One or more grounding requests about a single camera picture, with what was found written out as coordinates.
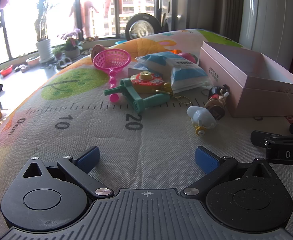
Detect white toy fan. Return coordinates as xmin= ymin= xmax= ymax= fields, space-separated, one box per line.
xmin=186 ymin=106 xmax=217 ymax=137

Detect brown round toy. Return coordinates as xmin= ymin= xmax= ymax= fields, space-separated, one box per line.
xmin=91 ymin=44 xmax=104 ymax=59

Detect black window frame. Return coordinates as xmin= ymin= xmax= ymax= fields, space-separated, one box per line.
xmin=0 ymin=0 xmax=162 ymax=65

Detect yellow red toy camera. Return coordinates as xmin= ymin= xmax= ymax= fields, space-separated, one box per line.
xmin=130 ymin=71 xmax=165 ymax=93

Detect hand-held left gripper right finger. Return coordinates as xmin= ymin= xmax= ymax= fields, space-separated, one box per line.
xmin=180 ymin=146 xmax=277 ymax=198

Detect shallow planter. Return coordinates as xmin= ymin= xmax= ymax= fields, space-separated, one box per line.
xmin=26 ymin=56 xmax=41 ymax=67

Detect grey curtain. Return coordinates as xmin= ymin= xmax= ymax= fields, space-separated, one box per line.
xmin=186 ymin=0 xmax=244 ymax=48

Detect round fan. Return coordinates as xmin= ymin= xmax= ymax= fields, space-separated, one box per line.
xmin=125 ymin=13 xmax=163 ymax=42

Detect pink cardboard box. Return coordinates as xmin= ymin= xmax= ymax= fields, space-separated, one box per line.
xmin=199 ymin=41 xmax=293 ymax=118

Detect pink toy strainer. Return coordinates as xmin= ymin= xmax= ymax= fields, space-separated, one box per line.
xmin=93 ymin=49 xmax=132 ymax=103

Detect white sandals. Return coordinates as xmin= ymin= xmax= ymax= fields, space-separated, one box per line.
xmin=57 ymin=57 xmax=73 ymax=69

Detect hanging orange garment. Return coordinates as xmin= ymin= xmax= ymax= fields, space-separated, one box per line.
xmin=70 ymin=0 xmax=97 ymax=37

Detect doll figurine keychain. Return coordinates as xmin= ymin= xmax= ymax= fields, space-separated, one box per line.
xmin=204 ymin=84 xmax=230 ymax=120

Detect grey appliance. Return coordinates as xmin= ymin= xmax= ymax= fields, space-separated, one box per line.
xmin=159 ymin=0 xmax=190 ymax=32

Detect pink toy ball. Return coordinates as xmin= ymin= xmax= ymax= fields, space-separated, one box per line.
xmin=178 ymin=52 xmax=196 ymax=64

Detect tall plant in white pot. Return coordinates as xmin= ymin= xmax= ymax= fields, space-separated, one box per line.
xmin=33 ymin=0 xmax=54 ymax=62

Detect red basin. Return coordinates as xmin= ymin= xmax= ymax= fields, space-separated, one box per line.
xmin=0 ymin=64 xmax=13 ymax=77

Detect gold keyring chain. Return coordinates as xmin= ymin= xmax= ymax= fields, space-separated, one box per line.
xmin=156 ymin=89 xmax=193 ymax=105

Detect pink flower pot plant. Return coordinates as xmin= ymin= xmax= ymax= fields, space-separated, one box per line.
xmin=58 ymin=28 xmax=83 ymax=59

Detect printed play mat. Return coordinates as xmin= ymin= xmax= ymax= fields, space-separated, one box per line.
xmin=0 ymin=28 xmax=293 ymax=240

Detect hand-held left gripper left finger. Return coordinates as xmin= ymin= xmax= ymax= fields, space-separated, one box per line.
xmin=22 ymin=146 xmax=115 ymax=198

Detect blue white plastic packet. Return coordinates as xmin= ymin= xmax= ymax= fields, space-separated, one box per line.
xmin=136 ymin=51 xmax=212 ymax=94

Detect small green pot plant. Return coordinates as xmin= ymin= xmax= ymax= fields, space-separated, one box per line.
xmin=52 ymin=45 xmax=65 ymax=60

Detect teal plastic toy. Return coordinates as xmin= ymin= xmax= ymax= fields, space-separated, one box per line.
xmin=104 ymin=78 xmax=172 ymax=113

